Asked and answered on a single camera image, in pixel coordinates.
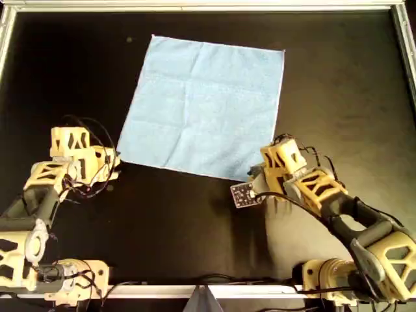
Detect arm servo wires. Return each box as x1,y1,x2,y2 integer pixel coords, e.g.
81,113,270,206
298,146,347,189
60,115,122,204

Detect light blue microfibre cloth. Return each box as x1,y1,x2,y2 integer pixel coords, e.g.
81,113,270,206
116,34,287,183

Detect thin black loose cable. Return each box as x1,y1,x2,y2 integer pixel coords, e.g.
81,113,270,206
109,274,303,290

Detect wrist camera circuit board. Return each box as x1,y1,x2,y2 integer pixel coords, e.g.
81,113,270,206
230,181,265,209

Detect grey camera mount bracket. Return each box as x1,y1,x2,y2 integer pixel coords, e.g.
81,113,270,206
250,166,271,196

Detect grey pointed camera stand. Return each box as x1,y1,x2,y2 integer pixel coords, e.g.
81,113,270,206
183,283,224,312

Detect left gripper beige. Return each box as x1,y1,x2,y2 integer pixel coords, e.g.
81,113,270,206
73,146,121,188

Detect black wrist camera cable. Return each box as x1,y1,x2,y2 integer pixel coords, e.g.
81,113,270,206
255,192,384,302

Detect left arm base wire bundle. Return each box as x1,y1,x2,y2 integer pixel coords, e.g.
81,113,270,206
35,259,109,308

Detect right arm servo wires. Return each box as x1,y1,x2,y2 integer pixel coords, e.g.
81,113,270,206
298,146,347,189

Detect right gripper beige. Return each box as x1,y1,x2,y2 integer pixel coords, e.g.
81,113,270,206
265,164,293,200

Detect aluminium table frame rail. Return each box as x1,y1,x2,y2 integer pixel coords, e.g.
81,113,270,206
389,3,416,110
6,0,404,13
0,5,18,85

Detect left arm servo wires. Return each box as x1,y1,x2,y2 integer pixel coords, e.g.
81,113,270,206
60,115,122,204

